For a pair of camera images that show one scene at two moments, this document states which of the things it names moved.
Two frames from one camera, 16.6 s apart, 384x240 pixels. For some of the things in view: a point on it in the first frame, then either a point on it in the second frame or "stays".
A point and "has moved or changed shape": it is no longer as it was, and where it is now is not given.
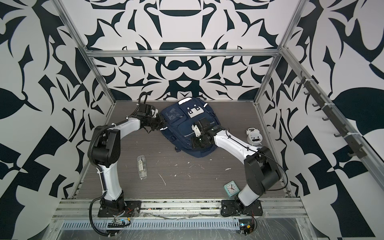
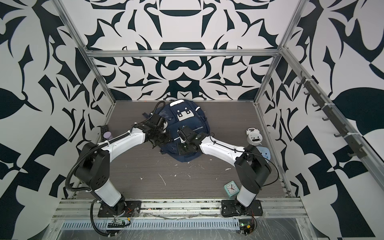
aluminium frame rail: [69, 208] stays
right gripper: [195, 144] to [179, 150]
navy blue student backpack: [176, 120] has moved or changed shape
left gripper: [162, 123] to [168, 139]
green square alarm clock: [231, 188] stays
